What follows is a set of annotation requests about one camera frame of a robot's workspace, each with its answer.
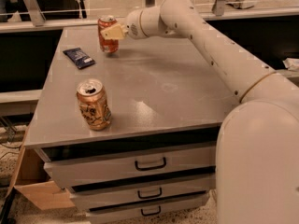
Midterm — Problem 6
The red coke can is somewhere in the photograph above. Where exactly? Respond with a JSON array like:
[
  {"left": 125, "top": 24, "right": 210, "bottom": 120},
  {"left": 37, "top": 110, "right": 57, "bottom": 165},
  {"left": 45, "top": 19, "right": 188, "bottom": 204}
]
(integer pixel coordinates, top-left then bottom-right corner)
[{"left": 98, "top": 15, "right": 119, "bottom": 54}]

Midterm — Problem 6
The top grey drawer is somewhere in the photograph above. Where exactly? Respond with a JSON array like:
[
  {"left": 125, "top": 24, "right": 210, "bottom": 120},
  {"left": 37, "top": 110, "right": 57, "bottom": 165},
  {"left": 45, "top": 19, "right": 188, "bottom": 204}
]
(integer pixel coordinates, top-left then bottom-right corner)
[{"left": 44, "top": 144, "right": 216, "bottom": 192}]

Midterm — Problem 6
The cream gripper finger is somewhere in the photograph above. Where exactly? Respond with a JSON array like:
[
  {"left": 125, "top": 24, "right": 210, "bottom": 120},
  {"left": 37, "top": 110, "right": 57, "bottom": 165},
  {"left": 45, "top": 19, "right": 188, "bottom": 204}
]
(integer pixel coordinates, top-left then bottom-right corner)
[{"left": 100, "top": 23, "right": 128, "bottom": 40}]

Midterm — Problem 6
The blue rxbar blueberry wrapper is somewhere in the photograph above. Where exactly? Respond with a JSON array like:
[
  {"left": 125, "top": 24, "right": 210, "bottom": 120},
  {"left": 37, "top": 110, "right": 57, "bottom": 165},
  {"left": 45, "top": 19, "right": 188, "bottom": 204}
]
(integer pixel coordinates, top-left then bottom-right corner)
[{"left": 63, "top": 48, "right": 95, "bottom": 69}]

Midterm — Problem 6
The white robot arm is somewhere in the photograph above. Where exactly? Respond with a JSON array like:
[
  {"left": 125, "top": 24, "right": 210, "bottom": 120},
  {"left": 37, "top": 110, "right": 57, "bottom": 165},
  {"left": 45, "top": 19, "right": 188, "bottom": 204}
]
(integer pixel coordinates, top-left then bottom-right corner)
[{"left": 101, "top": 0, "right": 299, "bottom": 224}]

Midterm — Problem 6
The cardboard box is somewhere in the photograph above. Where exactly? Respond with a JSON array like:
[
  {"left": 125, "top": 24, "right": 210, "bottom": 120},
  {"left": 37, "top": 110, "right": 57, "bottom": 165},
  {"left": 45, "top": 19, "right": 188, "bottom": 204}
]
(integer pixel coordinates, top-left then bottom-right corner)
[{"left": 7, "top": 134, "right": 75, "bottom": 210}]

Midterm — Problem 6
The grey drawer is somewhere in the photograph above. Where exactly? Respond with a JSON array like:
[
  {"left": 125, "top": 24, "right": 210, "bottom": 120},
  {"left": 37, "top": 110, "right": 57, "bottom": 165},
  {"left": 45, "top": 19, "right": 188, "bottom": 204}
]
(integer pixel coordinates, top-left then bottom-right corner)
[
  {"left": 86, "top": 191, "right": 209, "bottom": 224},
  {"left": 44, "top": 144, "right": 216, "bottom": 192},
  {"left": 70, "top": 174, "right": 216, "bottom": 210}
]

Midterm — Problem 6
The middle grey drawer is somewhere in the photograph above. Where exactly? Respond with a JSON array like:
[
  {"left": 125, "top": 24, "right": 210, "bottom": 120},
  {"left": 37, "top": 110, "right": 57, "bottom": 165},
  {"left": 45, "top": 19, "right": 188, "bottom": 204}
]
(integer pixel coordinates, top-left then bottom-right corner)
[{"left": 70, "top": 174, "right": 216, "bottom": 210}]

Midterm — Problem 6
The grey metal railing frame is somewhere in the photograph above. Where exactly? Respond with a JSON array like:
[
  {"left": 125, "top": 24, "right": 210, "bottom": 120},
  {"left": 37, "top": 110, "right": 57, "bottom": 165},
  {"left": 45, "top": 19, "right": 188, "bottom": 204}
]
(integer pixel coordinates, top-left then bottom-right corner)
[{"left": 0, "top": 0, "right": 299, "bottom": 24}]

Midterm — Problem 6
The bottom grey drawer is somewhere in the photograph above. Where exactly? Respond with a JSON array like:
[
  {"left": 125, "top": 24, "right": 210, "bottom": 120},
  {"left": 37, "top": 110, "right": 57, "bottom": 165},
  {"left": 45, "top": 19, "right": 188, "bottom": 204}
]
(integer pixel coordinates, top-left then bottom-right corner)
[{"left": 86, "top": 191, "right": 209, "bottom": 224}]

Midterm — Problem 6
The gold opened drink can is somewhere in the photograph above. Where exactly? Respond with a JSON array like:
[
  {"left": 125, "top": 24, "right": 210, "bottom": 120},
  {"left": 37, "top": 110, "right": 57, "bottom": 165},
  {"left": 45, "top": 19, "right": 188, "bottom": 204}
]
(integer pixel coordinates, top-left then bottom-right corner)
[{"left": 77, "top": 78, "right": 111, "bottom": 131}]

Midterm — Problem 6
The grey drawer cabinet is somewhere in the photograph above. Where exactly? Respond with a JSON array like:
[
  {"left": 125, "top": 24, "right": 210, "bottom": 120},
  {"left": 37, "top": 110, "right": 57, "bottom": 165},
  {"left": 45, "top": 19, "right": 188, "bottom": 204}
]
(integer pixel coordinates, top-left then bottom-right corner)
[{"left": 23, "top": 23, "right": 241, "bottom": 224}]

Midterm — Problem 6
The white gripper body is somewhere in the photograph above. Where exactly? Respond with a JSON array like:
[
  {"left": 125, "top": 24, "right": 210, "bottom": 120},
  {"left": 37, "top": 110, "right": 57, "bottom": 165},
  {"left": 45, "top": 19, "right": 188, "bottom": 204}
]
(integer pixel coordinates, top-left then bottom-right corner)
[{"left": 125, "top": 7, "right": 163, "bottom": 39}]

